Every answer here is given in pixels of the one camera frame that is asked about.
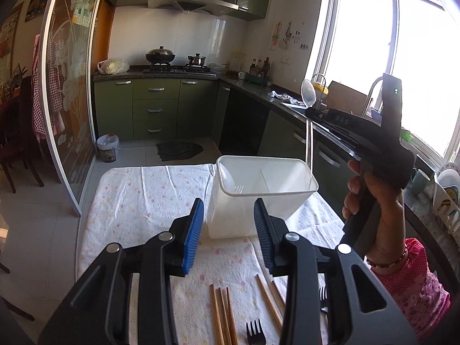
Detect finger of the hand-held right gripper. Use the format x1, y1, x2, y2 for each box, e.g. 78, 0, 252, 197
305, 106, 360, 148

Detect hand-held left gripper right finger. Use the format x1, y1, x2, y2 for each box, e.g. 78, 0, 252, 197
252, 198, 419, 345

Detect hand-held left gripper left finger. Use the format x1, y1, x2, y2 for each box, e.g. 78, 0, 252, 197
38, 198, 205, 345

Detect white plastic utensil container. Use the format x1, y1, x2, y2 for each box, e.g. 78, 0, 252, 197
206, 155, 320, 240

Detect clear plastic spoon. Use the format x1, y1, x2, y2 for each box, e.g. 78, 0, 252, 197
300, 78, 318, 187

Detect light wooden chopstick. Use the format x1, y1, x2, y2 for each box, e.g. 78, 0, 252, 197
209, 284, 224, 345
226, 286, 239, 345
270, 279, 287, 310
216, 286, 232, 345

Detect wooden chopsticks pair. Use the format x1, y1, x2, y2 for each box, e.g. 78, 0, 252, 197
255, 274, 284, 331

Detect person's right hand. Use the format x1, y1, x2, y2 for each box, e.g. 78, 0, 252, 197
342, 160, 408, 263

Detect wooden cutting board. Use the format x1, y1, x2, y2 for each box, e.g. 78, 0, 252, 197
324, 80, 371, 116

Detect gooseneck sink faucet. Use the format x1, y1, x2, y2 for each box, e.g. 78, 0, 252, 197
310, 73, 328, 109

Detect teal mug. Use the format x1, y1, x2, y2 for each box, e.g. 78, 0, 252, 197
411, 168, 436, 195

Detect green sink cabinets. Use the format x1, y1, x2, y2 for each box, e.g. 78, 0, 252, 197
257, 110, 357, 210

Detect chrome angled faucet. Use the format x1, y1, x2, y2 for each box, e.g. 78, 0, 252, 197
364, 77, 384, 119

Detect crumpled rag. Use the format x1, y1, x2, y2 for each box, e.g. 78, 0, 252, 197
267, 91, 300, 104

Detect floral tablecloth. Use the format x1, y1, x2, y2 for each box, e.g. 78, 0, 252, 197
77, 163, 363, 345

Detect white dish rack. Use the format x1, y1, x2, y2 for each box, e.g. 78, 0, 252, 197
432, 163, 460, 238

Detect kitchen window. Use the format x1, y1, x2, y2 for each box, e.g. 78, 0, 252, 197
304, 0, 460, 168

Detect dark stone countertop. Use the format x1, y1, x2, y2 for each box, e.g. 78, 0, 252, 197
94, 65, 460, 238

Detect black built-in appliance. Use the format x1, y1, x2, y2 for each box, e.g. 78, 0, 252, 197
218, 85, 269, 156

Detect cluster of sauce bottles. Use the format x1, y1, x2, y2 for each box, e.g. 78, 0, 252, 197
249, 57, 273, 78

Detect grey floor mat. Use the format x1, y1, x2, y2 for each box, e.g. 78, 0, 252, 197
156, 141, 204, 162

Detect patterned trash bin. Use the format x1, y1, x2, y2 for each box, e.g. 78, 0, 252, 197
97, 134, 120, 163

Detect green drawer cabinets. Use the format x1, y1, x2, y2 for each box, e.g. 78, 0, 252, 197
94, 78, 221, 141

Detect black gas stove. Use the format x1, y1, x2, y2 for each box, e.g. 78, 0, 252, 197
143, 64, 213, 75

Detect black wok with lid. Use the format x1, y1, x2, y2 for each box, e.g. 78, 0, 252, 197
145, 46, 177, 66

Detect white plastic bag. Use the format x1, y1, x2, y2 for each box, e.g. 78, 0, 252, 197
97, 58, 130, 76

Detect dark wooden chair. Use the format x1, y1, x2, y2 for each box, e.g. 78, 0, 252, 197
0, 65, 45, 195

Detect red checkered apron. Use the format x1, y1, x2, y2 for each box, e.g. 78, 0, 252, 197
31, 33, 66, 141

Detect floral glass sliding door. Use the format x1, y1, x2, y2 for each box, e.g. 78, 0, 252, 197
40, 0, 110, 217

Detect beaded bracelet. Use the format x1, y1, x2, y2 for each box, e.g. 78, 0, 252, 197
367, 244, 410, 271

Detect wall poster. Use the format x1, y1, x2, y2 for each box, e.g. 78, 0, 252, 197
0, 2, 25, 83

